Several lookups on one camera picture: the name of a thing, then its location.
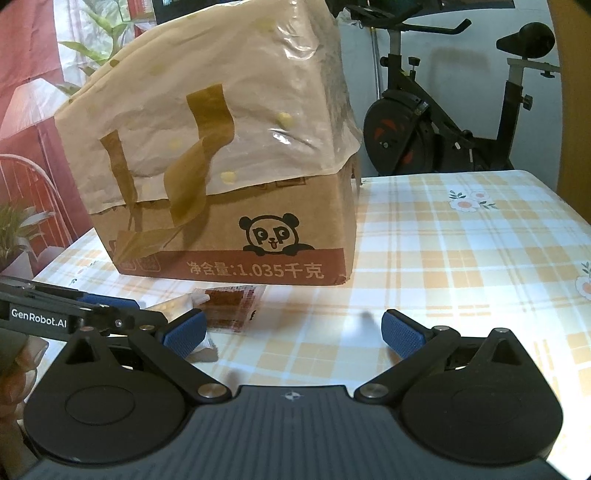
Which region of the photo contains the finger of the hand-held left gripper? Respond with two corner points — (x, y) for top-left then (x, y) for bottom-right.
(76, 305), (169, 335)
(76, 293), (141, 311)

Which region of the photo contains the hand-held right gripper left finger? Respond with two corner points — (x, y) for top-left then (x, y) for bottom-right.
(65, 308), (234, 404)

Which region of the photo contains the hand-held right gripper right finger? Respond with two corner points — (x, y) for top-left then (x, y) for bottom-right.
(353, 308), (536, 407)

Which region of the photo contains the white snack packet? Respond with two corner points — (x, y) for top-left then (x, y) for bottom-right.
(139, 295), (220, 365)

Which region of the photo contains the clear packet brown snack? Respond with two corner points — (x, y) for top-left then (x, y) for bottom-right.
(194, 285), (266, 334)

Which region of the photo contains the panda print cardboard box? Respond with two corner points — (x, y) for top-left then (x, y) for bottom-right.
(54, 0), (363, 284)

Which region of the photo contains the translucent plastic bag liner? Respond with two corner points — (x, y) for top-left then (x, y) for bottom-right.
(54, 0), (363, 215)

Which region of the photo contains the person's left hand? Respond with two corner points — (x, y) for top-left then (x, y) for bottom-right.
(0, 332), (49, 416)

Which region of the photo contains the checked floral tablecloth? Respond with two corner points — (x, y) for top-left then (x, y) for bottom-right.
(18, 168), (591, 462)

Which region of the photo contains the red printed curtain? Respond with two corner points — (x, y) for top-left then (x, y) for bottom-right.
(0, 0), (160, 278)

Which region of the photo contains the black exercise bike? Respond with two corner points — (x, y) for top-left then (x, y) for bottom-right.
(344, 4), (561, 176)

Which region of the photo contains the wooden door panel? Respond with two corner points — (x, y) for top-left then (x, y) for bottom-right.
(547, 0), (591, 199)

